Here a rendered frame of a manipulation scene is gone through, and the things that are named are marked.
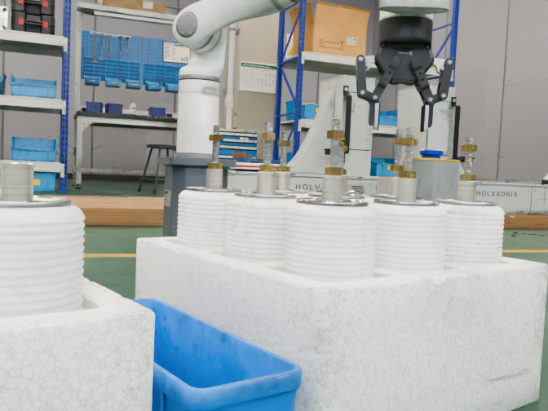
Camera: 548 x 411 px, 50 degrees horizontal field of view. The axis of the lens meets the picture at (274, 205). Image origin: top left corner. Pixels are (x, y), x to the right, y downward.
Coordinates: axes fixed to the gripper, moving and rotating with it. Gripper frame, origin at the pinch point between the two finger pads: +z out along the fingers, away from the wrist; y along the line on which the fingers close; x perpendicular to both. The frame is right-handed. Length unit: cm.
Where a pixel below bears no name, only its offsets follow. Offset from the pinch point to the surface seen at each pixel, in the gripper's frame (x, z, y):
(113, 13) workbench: -546, -151, 226
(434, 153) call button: -14.9, 3.8, -8.3
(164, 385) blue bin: 42, 25, 23
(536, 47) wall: -618, -146, -245
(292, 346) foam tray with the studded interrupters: 32.1, 24.2, 13.7
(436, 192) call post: -12.6, 10.3, -8.6
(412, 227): 21.3, 13.3, 1.3
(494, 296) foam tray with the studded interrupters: 17.7, 21.2, -9.3
